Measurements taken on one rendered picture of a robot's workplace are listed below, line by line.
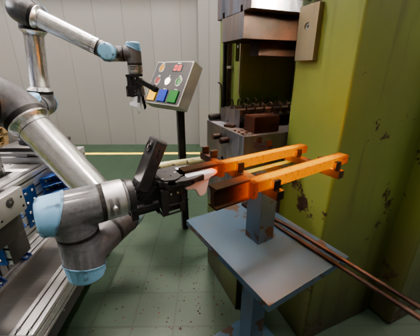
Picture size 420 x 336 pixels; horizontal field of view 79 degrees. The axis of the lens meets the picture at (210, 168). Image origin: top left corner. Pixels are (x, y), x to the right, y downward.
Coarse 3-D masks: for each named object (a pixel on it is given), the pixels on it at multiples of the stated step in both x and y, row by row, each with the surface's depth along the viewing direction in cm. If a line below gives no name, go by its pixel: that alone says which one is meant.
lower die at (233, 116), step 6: (222, 108) 126; (228, 108) 120; (234, 108) 114; (240, 108) 115; (252, 108) 115; (258, 108) 115; (270, 108) 116; (276, 108) 117; (282, 108) 118; (222, 114) 127; (228, 114) 121; (234, 114) 115; (240, 114) 111; (222, 120) 128; (228, 120) 122; (234, 120) 116; (282, 120) 120; (288, 120) 122; (240, 126) 113
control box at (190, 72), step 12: (156, 72) 164; (168, 72) 156; (180, 72) 150; (192, 72) 145; (156, 84) 160; (168, 84) 153; (180, 84) 147; (192, 84) 147; (156, 96) 158; (180, 96) 144; (192, 96) 150; (168, 108) 157; (180, 108) 145
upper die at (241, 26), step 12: (240, 12) 99; (252, 12) 98; (228, 24) 109; (240, 24) 100; (252, 24) 99; (264, 24) 101; (276, 24) 103; (288, 24) 105; (228, 36) 110; (240, 36) 101; (252, 36) 101; (264, 36) 103; (276, 36) 105; (288, 36) 107
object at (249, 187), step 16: (320, 160) 63; (336, 160) 64; (240, 176) 51; (256, 176) 54; (272, 176) 54; (288, 176) 56; (304, 176) 59; (224, 192) 48; (240, 192) 50; (256, 192) 50
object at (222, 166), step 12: (300, 144) 77; (240, 156) 66; (252, 156) 66; (264, 156) 67; (276, 156) 70; (288, 156) 72; (180, 168) 57; (192, 168) 57; (204, 168) 58; (216, 168) 61; (228, 168) 62
